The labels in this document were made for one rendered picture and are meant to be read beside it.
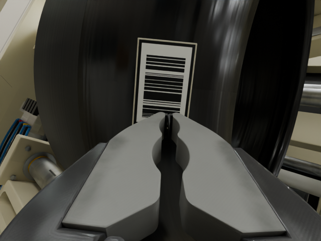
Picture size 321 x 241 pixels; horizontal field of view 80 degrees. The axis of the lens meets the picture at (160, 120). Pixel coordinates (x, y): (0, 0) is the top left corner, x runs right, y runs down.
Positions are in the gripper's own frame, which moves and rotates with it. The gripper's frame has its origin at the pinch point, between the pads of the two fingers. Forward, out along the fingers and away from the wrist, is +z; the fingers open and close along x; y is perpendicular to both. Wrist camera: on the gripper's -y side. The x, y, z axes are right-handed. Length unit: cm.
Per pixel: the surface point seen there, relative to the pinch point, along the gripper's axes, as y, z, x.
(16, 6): -8, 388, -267
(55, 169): 20.1, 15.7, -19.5
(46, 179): 20.1, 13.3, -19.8
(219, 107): 0.8, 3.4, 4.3
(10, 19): 12, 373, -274
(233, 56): -2.9, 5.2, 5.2
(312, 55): 5, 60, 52
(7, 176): 22.8, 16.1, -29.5
